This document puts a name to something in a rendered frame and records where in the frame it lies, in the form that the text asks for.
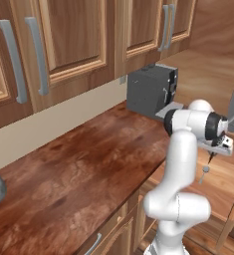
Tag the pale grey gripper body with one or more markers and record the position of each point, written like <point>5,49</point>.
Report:
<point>218,149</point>

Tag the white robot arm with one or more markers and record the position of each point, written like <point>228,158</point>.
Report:
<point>183,156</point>

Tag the wooden drawer front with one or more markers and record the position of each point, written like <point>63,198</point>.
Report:
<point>115,225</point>

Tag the metallic utensil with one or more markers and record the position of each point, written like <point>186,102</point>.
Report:
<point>205,169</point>

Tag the light wooden panel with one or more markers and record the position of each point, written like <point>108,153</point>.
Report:
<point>233,215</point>

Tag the dark grey coffee machine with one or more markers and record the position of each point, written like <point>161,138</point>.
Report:
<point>147,89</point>

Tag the wooden base cupboard door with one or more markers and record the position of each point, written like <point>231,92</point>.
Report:
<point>123,239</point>

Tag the grey wall socket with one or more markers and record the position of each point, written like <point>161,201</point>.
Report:
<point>122,79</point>

